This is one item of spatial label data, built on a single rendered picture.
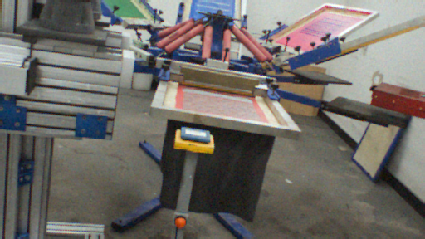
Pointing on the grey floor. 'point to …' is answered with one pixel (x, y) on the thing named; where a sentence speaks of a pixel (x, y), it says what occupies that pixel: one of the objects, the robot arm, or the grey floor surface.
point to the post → (188, 175)
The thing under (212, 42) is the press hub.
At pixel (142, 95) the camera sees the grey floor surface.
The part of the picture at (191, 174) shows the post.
